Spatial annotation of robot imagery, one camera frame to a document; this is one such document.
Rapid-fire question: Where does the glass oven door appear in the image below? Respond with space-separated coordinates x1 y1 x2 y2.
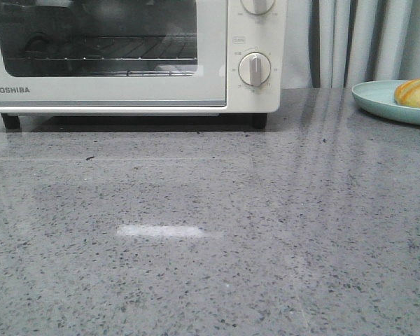
0 1 228 106

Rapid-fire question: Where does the golden croissant bread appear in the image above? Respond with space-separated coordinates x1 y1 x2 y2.
394 78 420 108

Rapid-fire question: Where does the upper cream oven knob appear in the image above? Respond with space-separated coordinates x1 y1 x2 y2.
241 0 274 15

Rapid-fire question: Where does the white Toshiba toaster oven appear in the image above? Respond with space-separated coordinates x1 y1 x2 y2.
0 1 287 129

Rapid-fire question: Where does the lower cream timer knob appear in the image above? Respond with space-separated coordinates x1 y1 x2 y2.
238 52 271 87

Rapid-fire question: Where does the grey white curtain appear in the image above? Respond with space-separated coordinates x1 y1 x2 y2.
281 0 420 89

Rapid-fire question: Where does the light green plate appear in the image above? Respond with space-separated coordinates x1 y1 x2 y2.
351 80 420 126

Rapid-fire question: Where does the metal wire oven rack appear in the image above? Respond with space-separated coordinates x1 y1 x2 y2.
13 35 198 77

